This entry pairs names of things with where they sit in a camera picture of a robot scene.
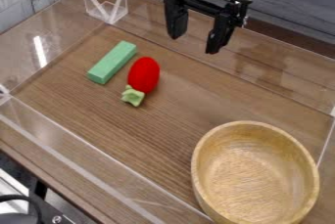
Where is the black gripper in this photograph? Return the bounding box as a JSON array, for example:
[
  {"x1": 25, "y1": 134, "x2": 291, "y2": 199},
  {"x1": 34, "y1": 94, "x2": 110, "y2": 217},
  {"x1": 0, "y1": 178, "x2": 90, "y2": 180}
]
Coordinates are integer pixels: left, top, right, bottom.
[{"x1": 164, "y1": 0, "x2": 252, "y2": 54}]

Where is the red plush strawberry toy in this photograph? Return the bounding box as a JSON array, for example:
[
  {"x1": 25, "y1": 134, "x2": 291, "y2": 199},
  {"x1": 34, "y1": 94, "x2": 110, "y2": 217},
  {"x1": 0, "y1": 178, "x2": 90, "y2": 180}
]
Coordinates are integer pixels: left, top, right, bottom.
[{"x1": 122, "y1": 57, "x2": 160, "y2": 107}]

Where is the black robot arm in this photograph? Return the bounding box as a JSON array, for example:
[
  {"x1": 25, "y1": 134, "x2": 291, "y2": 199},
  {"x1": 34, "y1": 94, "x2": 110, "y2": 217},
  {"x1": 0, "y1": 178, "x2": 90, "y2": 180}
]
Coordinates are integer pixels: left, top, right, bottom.
[{"x1": 164, "y1": 0, "x2": 252, "y2": 54}]

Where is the green rectangular block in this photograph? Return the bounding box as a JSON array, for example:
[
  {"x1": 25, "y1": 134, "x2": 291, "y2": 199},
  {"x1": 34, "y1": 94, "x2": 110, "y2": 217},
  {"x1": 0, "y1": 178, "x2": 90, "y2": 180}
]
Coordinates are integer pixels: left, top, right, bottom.
[{"x1": 86, "y1": 41, "x2": 138, "y2": 84}]

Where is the wooden bowl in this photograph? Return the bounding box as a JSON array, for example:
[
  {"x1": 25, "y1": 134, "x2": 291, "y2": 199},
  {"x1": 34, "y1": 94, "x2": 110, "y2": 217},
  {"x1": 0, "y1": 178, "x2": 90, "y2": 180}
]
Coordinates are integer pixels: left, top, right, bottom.
[{"x1": 192, "y1": 120, "x2": 319, "y2": 224}]

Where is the clear acrylic corner bracket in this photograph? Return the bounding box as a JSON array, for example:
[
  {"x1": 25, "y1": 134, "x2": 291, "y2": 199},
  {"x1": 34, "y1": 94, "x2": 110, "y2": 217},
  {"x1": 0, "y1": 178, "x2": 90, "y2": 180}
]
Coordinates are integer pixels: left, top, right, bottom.
[{"x1": 83, "y1": 0, "x2": 129, "y2": 24}]

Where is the clear acrylic tray enclosure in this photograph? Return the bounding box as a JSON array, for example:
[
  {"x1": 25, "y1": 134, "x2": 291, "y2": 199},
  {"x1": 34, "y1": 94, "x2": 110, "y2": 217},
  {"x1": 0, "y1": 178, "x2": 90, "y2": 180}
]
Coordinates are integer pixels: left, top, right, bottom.
[{"x1": 0, "y1": 0, "x2": 335, "y2": 224}]

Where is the black metal table frame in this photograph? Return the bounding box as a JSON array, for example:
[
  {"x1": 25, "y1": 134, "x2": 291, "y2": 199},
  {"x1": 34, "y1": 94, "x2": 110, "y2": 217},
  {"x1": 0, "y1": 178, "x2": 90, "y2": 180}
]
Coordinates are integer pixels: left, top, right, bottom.
[{"x1": 0, "y1": 151, "x2": 89, "y2": 224}]

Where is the black cable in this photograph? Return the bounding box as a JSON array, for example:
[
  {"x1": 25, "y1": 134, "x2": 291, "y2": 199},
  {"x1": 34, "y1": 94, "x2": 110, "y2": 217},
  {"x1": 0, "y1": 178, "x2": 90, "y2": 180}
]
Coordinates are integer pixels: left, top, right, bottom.
[{"x1": 0, "y1": 194, "x2": 45, "y2": 224}]

